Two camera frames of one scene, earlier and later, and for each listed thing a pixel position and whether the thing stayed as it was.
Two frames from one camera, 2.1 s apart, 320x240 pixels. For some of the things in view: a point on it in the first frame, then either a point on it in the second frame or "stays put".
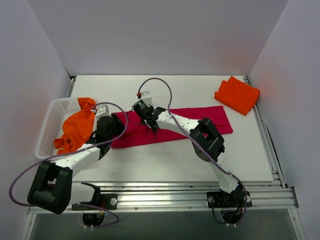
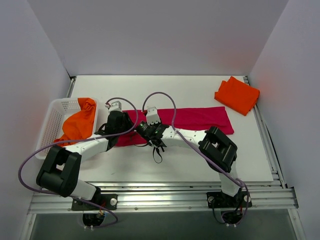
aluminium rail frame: [275, 197] stays put
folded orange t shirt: [237, 95] stays put
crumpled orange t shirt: [77, 127] stays put
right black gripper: [151, 121] -> [152, 130]
